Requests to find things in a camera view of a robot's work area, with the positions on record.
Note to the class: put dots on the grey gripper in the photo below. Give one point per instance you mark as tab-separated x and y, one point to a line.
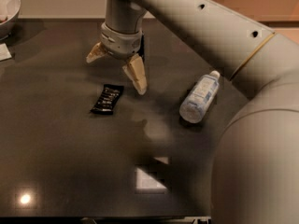
121	44

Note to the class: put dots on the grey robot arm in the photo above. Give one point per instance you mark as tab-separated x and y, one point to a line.
255	174

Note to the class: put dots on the black RXBAR chocolate bar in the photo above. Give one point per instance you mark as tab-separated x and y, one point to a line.
108	99

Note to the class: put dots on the blue Pepsi soda can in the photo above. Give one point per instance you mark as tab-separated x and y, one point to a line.
141	51

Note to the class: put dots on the clear plastic water bottle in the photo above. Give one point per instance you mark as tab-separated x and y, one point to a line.
197	102

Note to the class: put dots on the white paper napkin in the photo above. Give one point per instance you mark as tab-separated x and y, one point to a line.
4	52

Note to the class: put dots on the white bowl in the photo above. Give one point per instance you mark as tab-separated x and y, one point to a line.
9	13

